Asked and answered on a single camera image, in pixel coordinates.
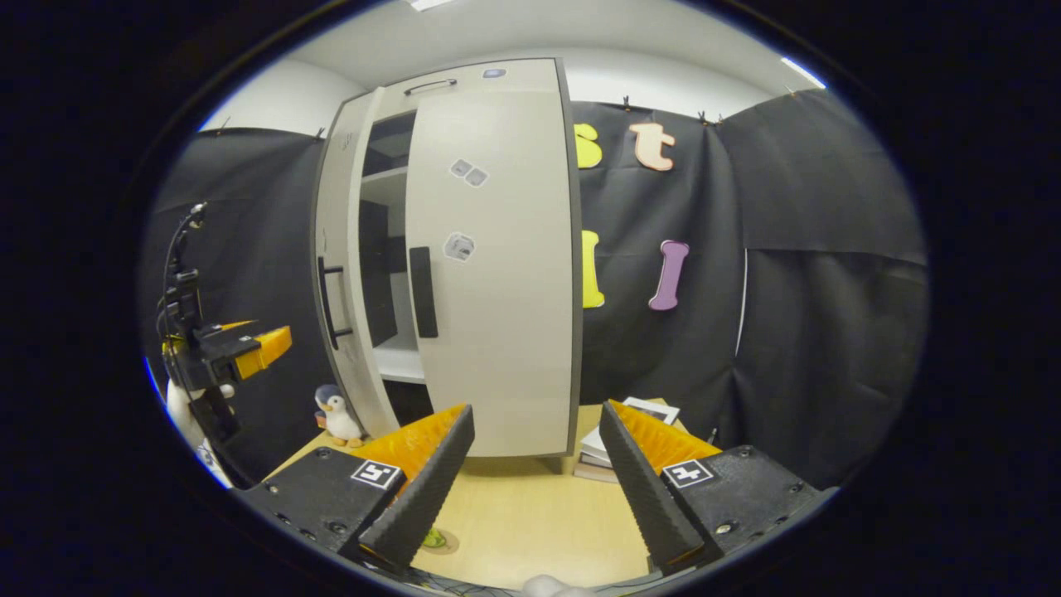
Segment grey cabinet door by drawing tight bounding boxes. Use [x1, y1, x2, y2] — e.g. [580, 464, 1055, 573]
[405, 87, 579, 459]
[313, 87, 403, 439]

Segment grey cabinet drawer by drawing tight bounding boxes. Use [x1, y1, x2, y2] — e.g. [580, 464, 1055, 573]
[344, 58, 566, 104]

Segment beige book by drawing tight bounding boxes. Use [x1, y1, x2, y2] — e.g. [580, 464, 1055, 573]
[574, 452, 623, 483]

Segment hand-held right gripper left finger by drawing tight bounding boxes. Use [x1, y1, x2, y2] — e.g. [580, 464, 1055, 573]
[236, 404, 476, 575]

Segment grey white cabinet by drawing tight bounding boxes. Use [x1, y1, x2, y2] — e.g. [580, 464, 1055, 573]
[313, 56, 584, 473]

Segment penguin plush toy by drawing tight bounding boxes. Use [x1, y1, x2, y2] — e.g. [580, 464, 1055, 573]
[313, 384, 366, 449]

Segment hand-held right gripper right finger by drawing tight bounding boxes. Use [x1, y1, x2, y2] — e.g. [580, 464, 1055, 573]
[598, 400, 834, 575]

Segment white book with photo cover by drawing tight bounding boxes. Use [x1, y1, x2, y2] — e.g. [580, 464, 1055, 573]
[580, 396, 682, 465]

